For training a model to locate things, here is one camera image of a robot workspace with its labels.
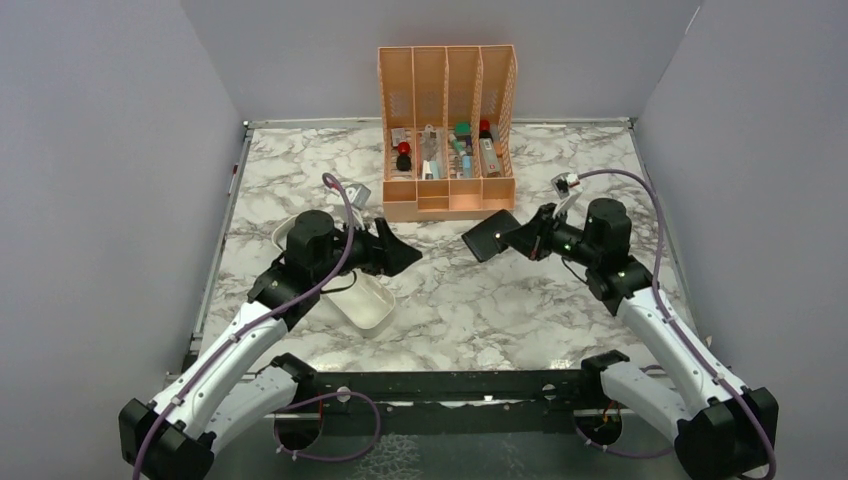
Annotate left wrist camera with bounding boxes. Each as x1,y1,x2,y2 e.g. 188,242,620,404
345,183,371,210

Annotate black round item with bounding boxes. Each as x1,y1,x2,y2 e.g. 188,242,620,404
395,154,412,172

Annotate black leather card holder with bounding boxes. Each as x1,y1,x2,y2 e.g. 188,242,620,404
461,210,520,263

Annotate green cap item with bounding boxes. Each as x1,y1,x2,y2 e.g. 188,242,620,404
454,122,472,137

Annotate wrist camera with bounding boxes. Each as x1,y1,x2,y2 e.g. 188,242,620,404
345,183,371,210
551,173,583,217

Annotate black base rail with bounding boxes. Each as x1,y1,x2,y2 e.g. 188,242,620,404
270,369,627,444

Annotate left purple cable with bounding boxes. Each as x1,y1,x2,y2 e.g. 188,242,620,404
132,173,362,480

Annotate grey stapler box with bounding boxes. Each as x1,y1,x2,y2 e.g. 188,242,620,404
479,138,502,178

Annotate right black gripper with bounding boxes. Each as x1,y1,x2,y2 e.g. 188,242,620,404
500,202,601,267

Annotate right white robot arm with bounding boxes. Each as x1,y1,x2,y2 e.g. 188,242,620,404
496,198,778,479

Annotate purple cable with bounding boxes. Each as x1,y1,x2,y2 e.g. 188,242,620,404
574,168,778,480
132,173,362,480

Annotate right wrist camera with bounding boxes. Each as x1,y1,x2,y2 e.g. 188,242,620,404
551,173,583,217

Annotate orange desk organizer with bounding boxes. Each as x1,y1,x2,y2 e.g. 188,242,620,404
377,45,517,222

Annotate white plastic tray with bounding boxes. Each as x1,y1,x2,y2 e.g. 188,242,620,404
256,210,395,336

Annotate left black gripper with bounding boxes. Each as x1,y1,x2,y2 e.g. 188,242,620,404
313,214,422,284

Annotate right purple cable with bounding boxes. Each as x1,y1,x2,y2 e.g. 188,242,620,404
574,168,778,480

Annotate red cap bottle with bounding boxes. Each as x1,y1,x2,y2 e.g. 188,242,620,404
479,119,493,139

